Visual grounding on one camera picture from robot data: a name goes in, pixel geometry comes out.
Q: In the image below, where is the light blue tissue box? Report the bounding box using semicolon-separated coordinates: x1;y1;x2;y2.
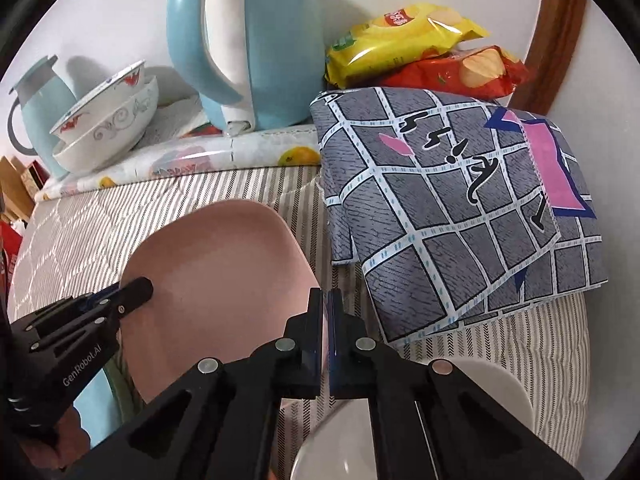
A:
166;0;327;136

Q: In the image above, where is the person's left hand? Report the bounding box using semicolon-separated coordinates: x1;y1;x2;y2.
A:
27;402;98;478

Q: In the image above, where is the large grey patterned white bowl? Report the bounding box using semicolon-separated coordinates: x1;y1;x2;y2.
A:
52;75;160;174

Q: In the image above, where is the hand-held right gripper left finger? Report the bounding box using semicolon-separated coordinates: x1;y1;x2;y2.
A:
67;287;332;480

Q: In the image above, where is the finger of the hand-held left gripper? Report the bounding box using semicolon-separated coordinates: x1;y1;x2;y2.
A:
22;276;154;348

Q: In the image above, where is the pink plate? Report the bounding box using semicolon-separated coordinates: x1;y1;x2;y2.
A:
120;199;332;403

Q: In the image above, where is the patterned red box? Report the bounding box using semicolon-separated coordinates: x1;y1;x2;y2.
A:
17;159;49;203

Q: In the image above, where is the plain white bowl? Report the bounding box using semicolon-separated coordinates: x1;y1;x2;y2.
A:
290;357;537;480

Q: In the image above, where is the striped quilt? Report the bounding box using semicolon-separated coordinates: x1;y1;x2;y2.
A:
7;162;594;480

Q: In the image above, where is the wooden door frame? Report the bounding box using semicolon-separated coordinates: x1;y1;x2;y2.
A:
524;0;589;117

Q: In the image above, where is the yellow chip bag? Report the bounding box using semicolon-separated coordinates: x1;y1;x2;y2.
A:
325;2;492;89

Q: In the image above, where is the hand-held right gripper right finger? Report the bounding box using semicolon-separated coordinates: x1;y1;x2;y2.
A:
327;290;586;480

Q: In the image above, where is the fruit print plastic mat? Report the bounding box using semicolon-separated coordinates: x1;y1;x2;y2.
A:
35;95;322;204

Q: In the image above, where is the light blue thermos jug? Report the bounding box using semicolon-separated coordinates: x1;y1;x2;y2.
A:
6;55;79;182

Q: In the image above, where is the grey checked cloth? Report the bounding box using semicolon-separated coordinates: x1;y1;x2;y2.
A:
309;87;610;352

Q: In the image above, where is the red chip bag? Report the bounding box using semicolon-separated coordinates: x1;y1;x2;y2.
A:
380;45;532;102

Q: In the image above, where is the blue red patterned bowl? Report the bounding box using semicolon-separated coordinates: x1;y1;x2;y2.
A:
49;60;147;144

